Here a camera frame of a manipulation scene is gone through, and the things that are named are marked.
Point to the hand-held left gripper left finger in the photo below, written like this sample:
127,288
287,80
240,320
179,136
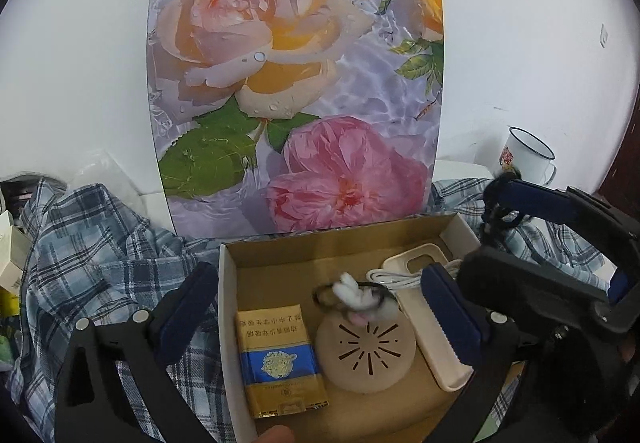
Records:
187,308

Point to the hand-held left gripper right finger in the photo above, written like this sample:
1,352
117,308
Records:
450,318

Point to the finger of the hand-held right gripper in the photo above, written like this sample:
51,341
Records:
540,203
525,283

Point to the beige phone case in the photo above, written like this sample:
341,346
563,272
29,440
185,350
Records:
435,353

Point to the round beige slotted disc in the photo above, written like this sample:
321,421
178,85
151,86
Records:
367,358

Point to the cardboard box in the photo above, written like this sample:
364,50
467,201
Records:
280,283

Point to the gold and blue cigarette pack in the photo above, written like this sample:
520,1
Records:
280,363

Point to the person's left hand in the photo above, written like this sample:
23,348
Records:
276,435

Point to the white enamel mug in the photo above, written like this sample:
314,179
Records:
525,158

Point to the white flat box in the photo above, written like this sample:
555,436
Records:
462,170

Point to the blue plaid shirt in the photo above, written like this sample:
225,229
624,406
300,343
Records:
90,263

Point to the clear plastic bag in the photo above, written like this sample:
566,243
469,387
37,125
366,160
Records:
110,173

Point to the green and yellow packet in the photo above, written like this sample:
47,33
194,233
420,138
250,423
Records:
6,323

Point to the small white carton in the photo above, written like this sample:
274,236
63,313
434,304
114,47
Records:
12,253

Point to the dark cloth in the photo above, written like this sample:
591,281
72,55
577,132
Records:
25,188

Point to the floral rose poster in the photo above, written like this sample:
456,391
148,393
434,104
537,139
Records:
300,83

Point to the white wall socket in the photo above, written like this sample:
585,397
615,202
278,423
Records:
603,36

